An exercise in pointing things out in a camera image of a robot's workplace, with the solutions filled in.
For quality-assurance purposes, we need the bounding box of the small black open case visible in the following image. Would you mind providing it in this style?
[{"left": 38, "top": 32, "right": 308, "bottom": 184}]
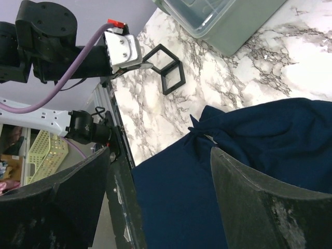
[{"left": 143, "top": 44, "right": 186, "bottom": 95}]

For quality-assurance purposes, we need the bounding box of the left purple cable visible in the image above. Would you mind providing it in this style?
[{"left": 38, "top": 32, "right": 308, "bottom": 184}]
[{"left": 0, "top": 22, "right": 109, "bottom": 114}]

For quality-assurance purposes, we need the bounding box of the background storage shelf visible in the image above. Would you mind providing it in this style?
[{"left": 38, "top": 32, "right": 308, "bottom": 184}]
[{"left": 1, "top": 124, "right": 86, "bottom": 195}]

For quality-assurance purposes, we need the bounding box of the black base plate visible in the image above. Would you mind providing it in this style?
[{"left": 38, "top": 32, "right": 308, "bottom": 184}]
[{"left": 96, "top": 80, "right": 147, "bottom": 248}]

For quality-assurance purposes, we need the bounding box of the yellow perforated plastic basket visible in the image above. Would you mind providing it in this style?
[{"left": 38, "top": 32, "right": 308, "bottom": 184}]
[{"left": 26, "top": 130, "right": 68, "bottom": 184}]

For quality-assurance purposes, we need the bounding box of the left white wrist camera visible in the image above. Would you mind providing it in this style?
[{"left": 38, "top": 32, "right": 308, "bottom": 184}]
[{"left": 104, "top": 19, "right": 143, "bottom": 74}]

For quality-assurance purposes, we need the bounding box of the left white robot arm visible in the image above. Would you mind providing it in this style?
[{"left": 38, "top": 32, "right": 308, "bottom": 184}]
[{"left": 1, "top": 1, "right": 144, "bottom": 145}]

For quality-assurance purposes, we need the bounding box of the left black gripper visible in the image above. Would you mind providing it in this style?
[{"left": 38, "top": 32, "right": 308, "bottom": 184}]
[{"left": 75, "top": 45, "right": 145, "bottom": 78}]

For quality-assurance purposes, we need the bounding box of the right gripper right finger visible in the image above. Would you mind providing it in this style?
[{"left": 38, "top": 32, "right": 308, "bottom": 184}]
[{"left": 211, "top": 147, "right": 331, "bottom": 248}]

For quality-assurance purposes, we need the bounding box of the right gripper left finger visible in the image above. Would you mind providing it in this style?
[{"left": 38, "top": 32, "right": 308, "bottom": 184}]
[{"left": 1, "top": 148, "right": 109, "bottom": 248}]

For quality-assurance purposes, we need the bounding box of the translucent green storage box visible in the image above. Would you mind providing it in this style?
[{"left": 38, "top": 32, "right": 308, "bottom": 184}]
[{"left": 154, "top": 0, "right": 285, "bottom": 56}]

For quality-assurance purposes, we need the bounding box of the navy blue t-shirt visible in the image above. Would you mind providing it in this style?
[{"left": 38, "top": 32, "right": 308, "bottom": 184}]
[{"left": 132, "top": 98, "right": 331, "bottom": 248}]

